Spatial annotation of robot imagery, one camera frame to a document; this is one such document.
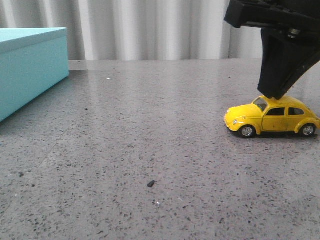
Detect light blue storage box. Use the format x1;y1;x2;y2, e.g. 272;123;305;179
0;27;69;120

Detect small black debris piece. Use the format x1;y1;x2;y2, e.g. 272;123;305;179
147;180;156;187

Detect yellow beetle toy car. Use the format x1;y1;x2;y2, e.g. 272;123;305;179
224;95;320;138

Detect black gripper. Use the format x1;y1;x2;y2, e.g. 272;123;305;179
224;0;320;100

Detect grey pleated curtain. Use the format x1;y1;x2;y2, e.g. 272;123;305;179
0;0;262;61

